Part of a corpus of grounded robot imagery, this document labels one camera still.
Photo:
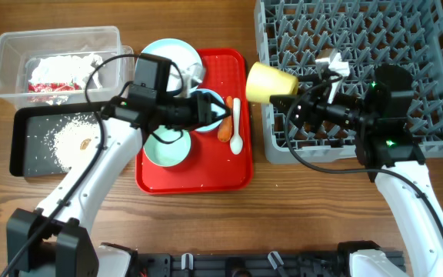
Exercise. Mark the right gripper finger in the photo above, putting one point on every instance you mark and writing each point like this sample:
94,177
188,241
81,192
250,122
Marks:
308,78
282,102

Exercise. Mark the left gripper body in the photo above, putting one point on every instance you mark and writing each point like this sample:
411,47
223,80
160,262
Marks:
186,112

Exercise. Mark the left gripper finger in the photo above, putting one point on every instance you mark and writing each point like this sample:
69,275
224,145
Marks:
209,99
212,126

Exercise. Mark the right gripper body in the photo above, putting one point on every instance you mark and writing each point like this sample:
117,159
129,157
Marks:
313,108

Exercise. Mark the orange carrot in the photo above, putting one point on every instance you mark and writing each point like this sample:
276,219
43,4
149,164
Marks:
225,129

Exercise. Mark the light blue rice bowl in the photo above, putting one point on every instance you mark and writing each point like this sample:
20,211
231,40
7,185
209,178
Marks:
214,108

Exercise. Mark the yellow cup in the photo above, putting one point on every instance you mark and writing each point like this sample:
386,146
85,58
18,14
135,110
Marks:
264,81

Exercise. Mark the light green bowl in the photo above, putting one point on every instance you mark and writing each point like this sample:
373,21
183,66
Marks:
166,147

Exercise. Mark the brown mushroom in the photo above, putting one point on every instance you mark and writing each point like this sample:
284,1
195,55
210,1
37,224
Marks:
84,144

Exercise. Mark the white tissue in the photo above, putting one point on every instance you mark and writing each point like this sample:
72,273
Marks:
65,71

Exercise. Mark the white rice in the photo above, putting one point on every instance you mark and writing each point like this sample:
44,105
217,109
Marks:
65,139

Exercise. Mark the red snack wrapper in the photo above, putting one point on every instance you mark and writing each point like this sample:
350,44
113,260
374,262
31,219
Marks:
52,87

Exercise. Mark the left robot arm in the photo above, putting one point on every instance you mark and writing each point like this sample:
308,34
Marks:
54,238

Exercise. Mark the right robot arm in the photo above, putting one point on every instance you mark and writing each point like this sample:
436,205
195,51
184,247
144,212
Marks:
386,150

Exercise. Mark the grey dishwasher rack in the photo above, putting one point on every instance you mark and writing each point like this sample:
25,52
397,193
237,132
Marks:
290,34

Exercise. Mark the white spoon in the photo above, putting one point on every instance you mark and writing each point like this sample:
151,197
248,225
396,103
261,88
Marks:
236,142

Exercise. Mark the red serving tray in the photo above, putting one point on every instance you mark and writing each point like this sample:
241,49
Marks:
210,166

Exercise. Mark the large light blue plate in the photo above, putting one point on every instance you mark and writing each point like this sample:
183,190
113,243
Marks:
180,52

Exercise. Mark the clear plastic bin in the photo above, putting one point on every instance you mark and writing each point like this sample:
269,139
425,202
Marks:
21,52

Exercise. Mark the black tray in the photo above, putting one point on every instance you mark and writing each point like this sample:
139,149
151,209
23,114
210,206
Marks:
30,152

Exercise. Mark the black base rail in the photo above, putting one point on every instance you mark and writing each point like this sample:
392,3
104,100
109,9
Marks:
306,263

